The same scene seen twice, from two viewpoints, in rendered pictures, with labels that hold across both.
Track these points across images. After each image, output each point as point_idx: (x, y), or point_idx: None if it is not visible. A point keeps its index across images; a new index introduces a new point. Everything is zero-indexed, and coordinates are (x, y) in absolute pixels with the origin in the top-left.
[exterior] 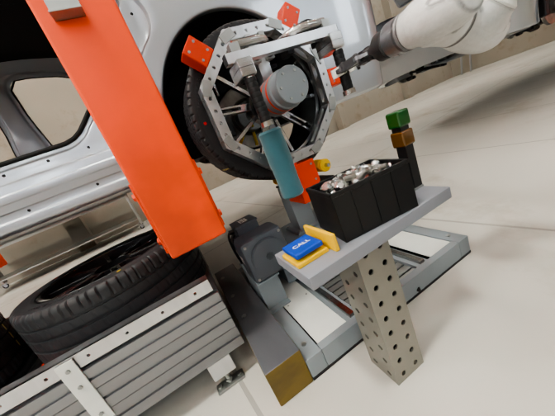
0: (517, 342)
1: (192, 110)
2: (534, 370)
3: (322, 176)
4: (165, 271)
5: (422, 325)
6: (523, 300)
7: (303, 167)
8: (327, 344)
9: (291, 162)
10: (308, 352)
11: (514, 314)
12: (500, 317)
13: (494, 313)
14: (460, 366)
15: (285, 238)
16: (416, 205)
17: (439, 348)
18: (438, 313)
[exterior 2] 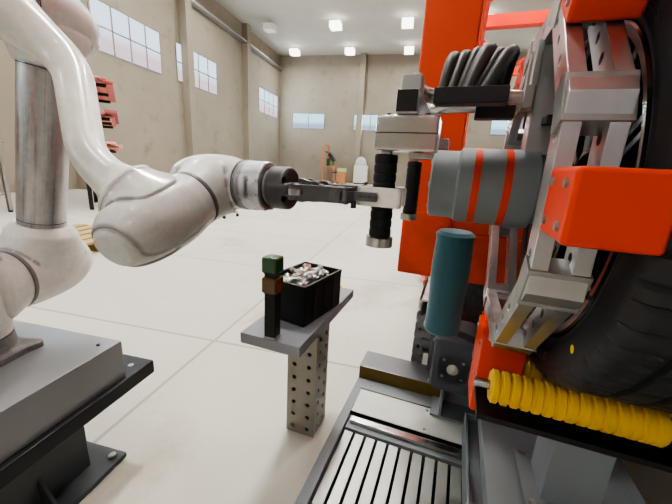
0: (216, 464)
1: None
2: (213, 445)
3: (517, 418)
4: (468, 289)
5: (292, 460)
6: None
7: (479, 333)
8: (352, 389)
9: (432, 285)
10: (361, 381)
11: (207, 499)
12: (221, 490)
13: (225, 495)
14: (261, 433)
15: (533, 439)
16: None
17: (275, 442)
18: (278, 480)
